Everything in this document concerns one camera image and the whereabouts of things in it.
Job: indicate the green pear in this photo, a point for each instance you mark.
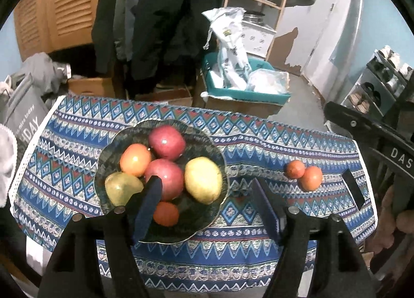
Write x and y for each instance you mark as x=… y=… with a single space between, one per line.
x=121 y=188

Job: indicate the wooden louvered door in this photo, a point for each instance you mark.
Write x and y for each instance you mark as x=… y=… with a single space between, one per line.
x=74 y=0
x=32 y=20

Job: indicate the white printed storage box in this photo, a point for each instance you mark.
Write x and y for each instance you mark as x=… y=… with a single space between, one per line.
x=257 y=38

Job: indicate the teal plastic bin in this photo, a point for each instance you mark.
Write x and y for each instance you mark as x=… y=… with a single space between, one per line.
x=245 y=94

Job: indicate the white printed plastic bag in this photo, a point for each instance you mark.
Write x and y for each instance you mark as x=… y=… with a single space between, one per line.
x=231 y=52

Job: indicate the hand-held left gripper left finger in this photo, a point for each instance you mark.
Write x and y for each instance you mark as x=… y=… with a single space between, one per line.
x=150 y=201

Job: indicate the grey hanging jacket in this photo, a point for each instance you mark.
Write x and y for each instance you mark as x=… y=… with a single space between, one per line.
x=127 y=0

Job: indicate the white door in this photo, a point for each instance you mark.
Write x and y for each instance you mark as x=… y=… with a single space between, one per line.
x=336 y=20

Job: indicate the large orange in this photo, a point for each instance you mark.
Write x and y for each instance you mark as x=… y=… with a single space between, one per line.
x=135 y=159

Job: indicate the dark glass fruit bowl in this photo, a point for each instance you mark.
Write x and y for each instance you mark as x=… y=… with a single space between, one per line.
x=194 y=217

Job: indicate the person's right hand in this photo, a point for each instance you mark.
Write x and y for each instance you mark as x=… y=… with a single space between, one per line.
x=383 y=220

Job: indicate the dark green hanging jacket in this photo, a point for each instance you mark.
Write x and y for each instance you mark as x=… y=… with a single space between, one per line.
x=103 y=26

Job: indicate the small cardboard box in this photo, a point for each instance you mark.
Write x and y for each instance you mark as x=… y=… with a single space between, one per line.
x=90 y=86

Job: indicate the clear plastic bag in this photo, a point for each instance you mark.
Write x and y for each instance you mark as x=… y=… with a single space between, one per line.
x=268 y=81

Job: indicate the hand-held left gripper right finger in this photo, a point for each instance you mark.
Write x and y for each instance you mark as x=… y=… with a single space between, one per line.
x=265 y=207

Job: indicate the small tangerine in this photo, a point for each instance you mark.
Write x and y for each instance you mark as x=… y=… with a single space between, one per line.
x=293 y=168
x=166 y=214
x=310 y=178

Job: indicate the black hanging jacket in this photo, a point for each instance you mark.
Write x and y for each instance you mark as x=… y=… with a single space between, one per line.
x=174 y=13

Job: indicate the grey printed bag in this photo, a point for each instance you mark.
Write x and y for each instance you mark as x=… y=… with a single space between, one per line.
x=24 y=107

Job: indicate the red apple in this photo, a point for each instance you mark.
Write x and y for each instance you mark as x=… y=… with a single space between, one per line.
x=169 y=175
x=166 y=141

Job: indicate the wooden shelf rack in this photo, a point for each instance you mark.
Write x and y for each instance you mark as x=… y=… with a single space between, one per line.
x=281 y=13

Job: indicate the white shoe rack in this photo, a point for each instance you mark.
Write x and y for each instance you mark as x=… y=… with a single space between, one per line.
x=368 y=91

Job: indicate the large cardboard box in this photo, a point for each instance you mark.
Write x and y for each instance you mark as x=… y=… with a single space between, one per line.
x=239 y=109

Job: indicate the flat cardboard box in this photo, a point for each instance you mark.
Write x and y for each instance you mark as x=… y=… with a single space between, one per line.
x=165 y=96

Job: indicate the blue patterned tablecloth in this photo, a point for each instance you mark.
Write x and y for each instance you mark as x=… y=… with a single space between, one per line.
x=258 y=156

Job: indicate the yellow pear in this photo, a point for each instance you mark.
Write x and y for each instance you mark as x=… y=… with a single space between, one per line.
x=203 y=180

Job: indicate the black rectangular block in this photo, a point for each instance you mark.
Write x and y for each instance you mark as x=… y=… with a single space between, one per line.
x=353 y=188

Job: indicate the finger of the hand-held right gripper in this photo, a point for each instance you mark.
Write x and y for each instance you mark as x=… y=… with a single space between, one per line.
x=378 y=155
x=352 y=122

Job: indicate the white fleece cloth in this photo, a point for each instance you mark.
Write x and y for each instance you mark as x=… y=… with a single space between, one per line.
x=6 y=162

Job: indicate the grey crumpled garment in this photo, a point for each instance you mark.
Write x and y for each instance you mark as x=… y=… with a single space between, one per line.
x=42 y=72

